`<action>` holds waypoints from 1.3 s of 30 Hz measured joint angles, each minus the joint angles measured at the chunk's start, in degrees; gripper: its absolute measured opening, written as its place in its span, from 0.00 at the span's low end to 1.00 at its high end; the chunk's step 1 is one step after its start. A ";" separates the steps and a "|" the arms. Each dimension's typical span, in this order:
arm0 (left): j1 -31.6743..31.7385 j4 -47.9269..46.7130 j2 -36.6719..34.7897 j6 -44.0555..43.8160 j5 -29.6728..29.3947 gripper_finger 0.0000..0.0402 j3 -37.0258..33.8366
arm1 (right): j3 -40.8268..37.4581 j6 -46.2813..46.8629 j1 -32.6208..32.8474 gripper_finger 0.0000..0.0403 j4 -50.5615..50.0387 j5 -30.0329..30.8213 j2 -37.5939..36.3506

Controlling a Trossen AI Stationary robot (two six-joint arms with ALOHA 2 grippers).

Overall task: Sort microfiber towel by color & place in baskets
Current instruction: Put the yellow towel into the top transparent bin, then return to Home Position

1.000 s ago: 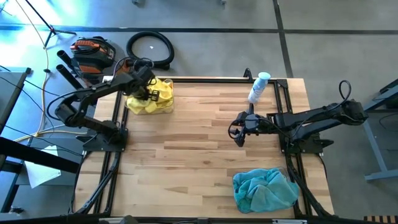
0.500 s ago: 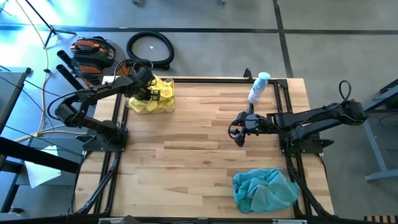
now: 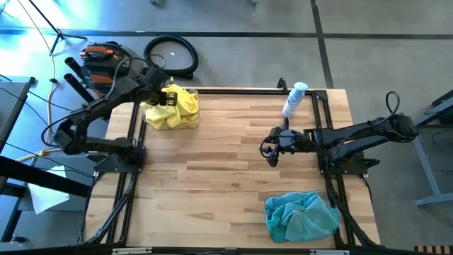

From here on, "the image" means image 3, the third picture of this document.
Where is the black vacuum hose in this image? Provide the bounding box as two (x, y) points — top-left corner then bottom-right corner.
(143, 34), (200, 81)

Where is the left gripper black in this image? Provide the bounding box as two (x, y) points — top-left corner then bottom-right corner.
(143, 66), (179, 108)

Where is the black right camera cable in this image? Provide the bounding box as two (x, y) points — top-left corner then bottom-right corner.
(259, 135), (275, 159)

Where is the dark grey side table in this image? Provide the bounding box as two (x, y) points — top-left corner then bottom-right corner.
(0, 76), (36, 153)

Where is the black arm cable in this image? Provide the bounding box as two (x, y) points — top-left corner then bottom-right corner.
(104, 52), (167, 100)
(328, 91), (401, 160)

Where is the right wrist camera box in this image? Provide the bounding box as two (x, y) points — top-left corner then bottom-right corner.
(276, 130), (297, 149)

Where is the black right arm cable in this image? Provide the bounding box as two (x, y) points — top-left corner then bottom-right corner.
(328, 91), (401, 160)

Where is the yellow cable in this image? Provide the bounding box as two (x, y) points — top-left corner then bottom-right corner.
(16, 0), (101, 162)

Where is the white blue spray bottle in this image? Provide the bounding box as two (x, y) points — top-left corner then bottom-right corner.
(282, 81), (309, 118)

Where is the white paper sheet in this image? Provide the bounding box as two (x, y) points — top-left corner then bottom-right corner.
(27, 165), (71, 215)

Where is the black tripod stand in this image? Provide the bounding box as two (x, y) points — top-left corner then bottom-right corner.
(27, 0), (88, 56)

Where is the black metal beam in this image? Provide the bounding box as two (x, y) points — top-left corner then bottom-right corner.
(0, 155), (93, 198)

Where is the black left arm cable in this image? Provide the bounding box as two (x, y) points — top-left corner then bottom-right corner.
(104, 52), (167, 100)

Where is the silver metal bracket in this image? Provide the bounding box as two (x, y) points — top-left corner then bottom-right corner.
(112, 247), (153, 255)
(310, 249), (350, 255)

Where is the orange black shop vacuum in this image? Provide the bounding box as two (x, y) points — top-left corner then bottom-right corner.
(79, 40), (156, 96)

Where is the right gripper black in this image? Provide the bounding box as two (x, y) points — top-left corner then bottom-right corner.
(267, 117), (309, 168)

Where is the yellow cloth pile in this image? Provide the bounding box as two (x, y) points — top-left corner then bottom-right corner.
(141, 86), (201, 132)

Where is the dark grey flat case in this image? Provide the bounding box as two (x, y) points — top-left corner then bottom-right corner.
(16, 155), (98, 213)

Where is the black vacuum extension tube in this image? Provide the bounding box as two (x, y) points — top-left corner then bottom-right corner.
(64, 56), (88, 81)
(63, 73), (96, 103)

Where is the grey metal table stand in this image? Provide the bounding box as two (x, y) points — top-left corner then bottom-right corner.
(398, 90), (453, 207)

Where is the teal cloth pile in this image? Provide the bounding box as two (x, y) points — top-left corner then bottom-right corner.
(265, 190), (343, 245)

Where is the black aluminium table frame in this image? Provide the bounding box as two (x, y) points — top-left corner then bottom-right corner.
(78, 76), (383, 255)

